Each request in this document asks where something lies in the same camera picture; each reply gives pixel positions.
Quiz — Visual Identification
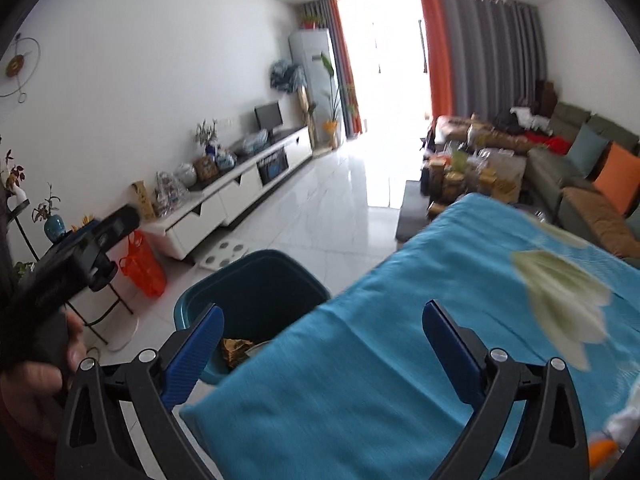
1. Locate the teal trash bin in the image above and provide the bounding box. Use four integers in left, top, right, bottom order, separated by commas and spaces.
167, 249, 331, 386

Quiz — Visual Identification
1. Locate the white TV cabinet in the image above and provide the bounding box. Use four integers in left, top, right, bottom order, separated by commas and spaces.
141, 127, 312, 260

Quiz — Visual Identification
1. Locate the black plant stand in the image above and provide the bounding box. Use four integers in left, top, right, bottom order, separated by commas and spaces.
0, 194, 137, 346

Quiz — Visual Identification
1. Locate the orange plastic bag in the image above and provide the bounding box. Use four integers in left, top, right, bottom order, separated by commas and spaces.
118, 230, 167, 299

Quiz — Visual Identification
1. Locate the person's left hand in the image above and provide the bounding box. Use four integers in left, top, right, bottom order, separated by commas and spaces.
0, 309, 87, 441

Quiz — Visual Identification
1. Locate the round wall clock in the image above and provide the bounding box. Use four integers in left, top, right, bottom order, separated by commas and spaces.
1, 34, 41, 104

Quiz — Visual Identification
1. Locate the orange and grey curtain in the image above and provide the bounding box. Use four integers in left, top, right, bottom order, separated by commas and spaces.
420, 0, 547, 119

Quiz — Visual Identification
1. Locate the tall potted plant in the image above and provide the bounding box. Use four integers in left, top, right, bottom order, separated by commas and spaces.
312, 52, 358, 151

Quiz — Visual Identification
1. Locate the cluttered coffee table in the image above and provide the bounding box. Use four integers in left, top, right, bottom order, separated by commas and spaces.
395, 148, 526, 246

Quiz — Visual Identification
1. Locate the blue floral tablecloth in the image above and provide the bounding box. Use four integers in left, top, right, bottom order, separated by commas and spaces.
180, 194, 639, 479

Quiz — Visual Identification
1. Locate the teal cushion left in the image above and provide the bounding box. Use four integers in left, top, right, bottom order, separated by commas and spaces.
565, 124, 608, 178

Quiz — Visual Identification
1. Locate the orange peel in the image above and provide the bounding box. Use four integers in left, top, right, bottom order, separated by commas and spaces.
588, 439, 618, 471

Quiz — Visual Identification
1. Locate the small black monitor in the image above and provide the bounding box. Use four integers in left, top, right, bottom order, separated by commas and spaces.
254, 102, 283, 136

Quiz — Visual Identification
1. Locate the white bathroom scale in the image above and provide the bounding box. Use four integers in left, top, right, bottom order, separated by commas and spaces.
198, 238, 250, 272

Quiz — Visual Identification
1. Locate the white standing air conditioner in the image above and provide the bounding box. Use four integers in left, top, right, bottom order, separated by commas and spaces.
288, 28, 344, 148

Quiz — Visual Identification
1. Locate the green sectional sofa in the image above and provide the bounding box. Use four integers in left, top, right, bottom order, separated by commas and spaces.
434, 102, 640, 261

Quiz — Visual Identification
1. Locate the gold foil snack wrapper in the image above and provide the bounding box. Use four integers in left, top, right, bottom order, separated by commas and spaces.
219, 338, 254, 372

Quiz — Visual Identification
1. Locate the orange cushion left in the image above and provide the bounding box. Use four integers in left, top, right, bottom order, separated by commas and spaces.
593, 143, 640, 216

